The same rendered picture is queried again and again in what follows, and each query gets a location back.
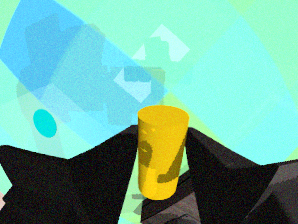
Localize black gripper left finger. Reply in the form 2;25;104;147
0;125;138;224

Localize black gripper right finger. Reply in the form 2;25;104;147
185;127;298;224

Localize cyan circle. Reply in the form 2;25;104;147
33;109;57;137

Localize yellow cylinder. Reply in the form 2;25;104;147
138;105;189;200

